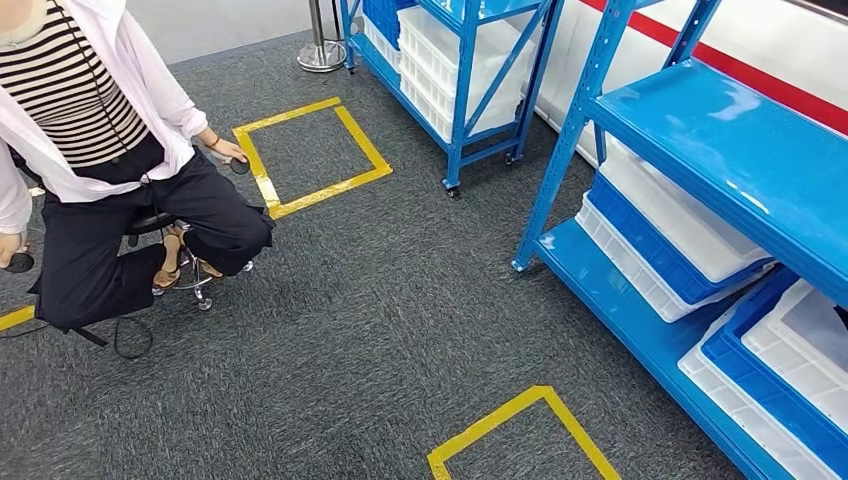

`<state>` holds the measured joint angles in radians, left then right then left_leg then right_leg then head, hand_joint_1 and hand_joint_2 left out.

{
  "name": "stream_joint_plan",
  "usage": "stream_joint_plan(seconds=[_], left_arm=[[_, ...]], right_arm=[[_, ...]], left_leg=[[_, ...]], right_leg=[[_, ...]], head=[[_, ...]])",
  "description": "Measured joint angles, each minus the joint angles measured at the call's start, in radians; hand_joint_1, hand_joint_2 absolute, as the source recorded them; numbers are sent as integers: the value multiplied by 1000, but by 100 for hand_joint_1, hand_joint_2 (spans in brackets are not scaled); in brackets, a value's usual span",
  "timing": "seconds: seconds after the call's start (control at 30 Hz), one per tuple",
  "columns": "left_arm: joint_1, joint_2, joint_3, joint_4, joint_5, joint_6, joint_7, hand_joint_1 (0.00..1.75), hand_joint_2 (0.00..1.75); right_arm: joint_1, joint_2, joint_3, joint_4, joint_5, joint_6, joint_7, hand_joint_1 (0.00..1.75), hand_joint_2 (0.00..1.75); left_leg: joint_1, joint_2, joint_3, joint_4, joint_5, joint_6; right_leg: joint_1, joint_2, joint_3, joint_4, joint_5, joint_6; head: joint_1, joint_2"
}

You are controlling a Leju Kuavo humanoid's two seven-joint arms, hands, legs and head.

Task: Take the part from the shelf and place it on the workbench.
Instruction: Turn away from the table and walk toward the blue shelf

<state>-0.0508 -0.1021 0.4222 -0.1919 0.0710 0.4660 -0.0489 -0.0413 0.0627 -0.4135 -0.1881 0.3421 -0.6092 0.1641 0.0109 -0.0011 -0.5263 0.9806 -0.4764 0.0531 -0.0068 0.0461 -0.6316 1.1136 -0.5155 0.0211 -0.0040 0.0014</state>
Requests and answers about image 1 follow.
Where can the yellow floor tape square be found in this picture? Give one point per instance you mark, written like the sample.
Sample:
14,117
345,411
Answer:
318,192
16,318
510,414

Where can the white plastic crate stack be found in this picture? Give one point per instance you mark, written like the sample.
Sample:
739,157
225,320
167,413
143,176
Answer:
437,73

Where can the black handheld controller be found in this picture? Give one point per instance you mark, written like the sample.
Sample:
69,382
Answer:
21,263

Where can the person's hand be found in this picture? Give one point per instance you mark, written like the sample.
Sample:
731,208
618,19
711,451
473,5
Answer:
222,147
8,245

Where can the person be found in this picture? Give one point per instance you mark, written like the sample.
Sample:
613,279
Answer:
99,166

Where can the black round stool chrome base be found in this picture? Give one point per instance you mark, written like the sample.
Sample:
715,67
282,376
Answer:
149,222

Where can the blue metal shelf rack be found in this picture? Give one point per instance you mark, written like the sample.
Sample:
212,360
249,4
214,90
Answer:
696,132
464,79

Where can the blue plastic crate stack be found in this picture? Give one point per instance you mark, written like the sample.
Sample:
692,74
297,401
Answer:
384,16

